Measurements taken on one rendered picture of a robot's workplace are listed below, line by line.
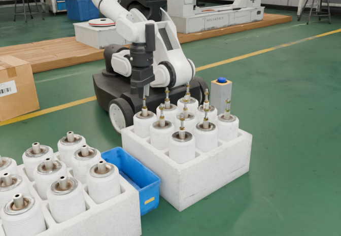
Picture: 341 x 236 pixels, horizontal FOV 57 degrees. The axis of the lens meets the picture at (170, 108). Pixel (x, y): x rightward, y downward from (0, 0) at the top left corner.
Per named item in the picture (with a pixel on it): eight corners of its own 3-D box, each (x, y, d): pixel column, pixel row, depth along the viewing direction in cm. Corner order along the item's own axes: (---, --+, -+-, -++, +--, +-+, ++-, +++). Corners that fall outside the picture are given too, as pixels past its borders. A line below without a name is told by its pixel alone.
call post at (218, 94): (208, 139, 160) (210, 81, 147) (217, 135, 164) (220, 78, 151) (218, 144, 155) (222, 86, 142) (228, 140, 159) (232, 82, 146)
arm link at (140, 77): (143, 89, 116) (141, 58, 111) (123, 85, 120) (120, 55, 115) (161, 79, 126) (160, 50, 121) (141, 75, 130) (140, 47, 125)
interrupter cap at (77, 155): (69, 154, 103) (69, 152, 103) (91, 146, 107) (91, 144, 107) (79, 164, 98) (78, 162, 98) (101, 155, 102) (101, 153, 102)
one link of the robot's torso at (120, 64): (111, 72, 194) (109, 52, 188) (138, 66, 205) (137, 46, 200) (129, 80, 179) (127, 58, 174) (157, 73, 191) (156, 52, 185)
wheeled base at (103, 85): (78, 98, 205) (71, 48, 192) (143, 81, 235) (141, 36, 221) (131, 135, 160) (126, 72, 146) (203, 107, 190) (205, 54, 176)
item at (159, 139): (146, 165, 128) (144, 126, 120) (163, 155, 134) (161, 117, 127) (163, 174, 122) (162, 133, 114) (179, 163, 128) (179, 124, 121)
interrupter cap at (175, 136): (196, 139, 110) (196, 138, 110) (177, 144, 107) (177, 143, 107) (186, 130, 117) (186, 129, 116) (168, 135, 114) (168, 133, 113)
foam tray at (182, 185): (124, 164, 140) (120, 129, 133) (188, 136, 162) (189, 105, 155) (179, 212, 112) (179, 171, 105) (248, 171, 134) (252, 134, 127)
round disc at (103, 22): (83, 24, 329) (83, 19, 327) (109, 21, 347) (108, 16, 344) (97, 28, 308) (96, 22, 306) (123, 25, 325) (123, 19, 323)
